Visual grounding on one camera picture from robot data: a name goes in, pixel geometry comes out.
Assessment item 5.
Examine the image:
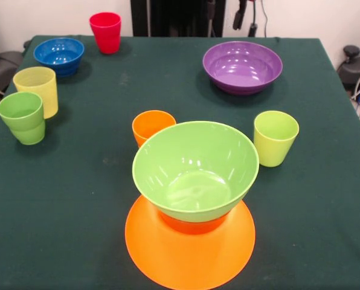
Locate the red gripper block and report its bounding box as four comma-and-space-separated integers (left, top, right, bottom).
207, 0, 256, 31

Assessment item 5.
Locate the orange cup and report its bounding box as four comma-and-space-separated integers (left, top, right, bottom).
132, 110, 178, 149

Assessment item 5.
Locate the light green bowl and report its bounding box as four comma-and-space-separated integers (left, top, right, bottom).
132, 120, 260, 224

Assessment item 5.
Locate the small red-orange bowl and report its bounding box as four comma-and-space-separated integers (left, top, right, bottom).
157, 208, 229, 235

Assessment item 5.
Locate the large orange bowl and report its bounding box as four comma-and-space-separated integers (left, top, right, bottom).
124, 195, 256, 289

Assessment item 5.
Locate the purple bowl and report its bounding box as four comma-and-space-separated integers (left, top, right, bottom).
202, 40, 284, 97

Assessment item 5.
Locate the red cup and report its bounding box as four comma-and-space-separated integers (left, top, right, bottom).
89, 11, 122, 55

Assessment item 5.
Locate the lime green cup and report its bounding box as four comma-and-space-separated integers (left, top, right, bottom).
252, 110, 300, 168

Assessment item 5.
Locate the blue bowl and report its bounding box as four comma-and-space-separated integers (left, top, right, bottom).
33, 37, 85, 76

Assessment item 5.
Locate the yellow cup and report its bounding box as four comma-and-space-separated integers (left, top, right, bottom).
13, 66, 59, 120

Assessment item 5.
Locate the dark green table cloth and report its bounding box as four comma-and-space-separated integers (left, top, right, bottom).
0, 34, 360, 290

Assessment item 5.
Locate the black wall cable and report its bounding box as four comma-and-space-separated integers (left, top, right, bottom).
248, 0, 270, 37

